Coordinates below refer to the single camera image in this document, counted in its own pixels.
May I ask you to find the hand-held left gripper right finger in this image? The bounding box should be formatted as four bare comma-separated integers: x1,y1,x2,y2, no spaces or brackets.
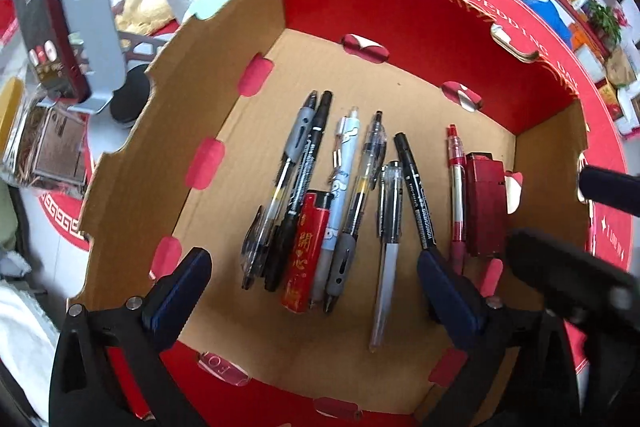
417,249,586,427

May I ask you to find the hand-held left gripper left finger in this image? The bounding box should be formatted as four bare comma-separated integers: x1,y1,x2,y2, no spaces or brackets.
50,247,213,427

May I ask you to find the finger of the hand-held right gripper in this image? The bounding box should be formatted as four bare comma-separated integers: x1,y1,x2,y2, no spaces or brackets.
580,164,640,208
505,229,640,318

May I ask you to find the clear pen with black end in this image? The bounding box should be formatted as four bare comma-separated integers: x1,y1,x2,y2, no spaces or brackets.
241,206,281,291

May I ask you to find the dark red lighter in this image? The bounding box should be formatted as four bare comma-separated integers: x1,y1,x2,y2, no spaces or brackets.
464,152,508,258

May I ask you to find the clear capped pen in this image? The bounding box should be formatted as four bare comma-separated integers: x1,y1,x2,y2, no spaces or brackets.
369,160,405,353

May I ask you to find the red pen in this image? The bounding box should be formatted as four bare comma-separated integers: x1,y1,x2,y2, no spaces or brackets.
446,123,468,275

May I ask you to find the thin black marker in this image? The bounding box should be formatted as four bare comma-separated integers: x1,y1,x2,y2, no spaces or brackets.
393,132,438,253

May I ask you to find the red lighter with gold print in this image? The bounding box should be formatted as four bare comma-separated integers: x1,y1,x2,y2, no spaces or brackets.
280,189,333,314

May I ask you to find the clear pen with white label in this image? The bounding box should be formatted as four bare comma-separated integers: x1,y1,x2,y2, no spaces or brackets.
322,109,388,314

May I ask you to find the blue and white pen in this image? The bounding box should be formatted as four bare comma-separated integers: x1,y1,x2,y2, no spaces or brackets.
310,106,362,310

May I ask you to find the thick black marker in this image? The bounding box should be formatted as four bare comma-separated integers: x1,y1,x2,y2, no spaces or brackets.
263,90,334,293

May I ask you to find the grey-grip pen with yellow band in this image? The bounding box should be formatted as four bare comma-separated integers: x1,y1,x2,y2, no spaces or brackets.
265,89,321,238

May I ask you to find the red cardboard box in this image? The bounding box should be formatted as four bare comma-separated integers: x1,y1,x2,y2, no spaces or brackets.
65,0,593,427

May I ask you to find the pile of colourful cartons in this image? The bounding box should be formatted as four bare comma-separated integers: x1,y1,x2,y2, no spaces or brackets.
570,22,640,138

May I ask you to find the white cloth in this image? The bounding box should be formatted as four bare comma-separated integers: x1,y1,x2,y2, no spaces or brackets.
0,277,63,408

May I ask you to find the green potted plant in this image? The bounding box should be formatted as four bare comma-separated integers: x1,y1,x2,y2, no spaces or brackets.
582,0,626,45

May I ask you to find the blue plastic bag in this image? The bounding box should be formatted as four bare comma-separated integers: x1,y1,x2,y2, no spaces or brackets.
520,0,573,52

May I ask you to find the clear box with brown contents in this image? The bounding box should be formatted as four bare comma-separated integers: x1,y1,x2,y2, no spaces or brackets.
20,102,91,198

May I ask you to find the black round lid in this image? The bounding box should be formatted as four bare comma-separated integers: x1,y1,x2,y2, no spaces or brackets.
109,69,153,130

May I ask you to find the yellow cloth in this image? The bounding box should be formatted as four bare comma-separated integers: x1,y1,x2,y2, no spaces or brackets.
115,0,176,35

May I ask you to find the grey phone stand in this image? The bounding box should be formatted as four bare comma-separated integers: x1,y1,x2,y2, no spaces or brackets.
52,0,126,115

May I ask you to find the teal round object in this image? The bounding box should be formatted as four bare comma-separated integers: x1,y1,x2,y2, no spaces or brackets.
190,0,238,22

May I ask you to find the dark red flat box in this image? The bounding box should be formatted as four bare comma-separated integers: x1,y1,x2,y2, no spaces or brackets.
10,0,93,102

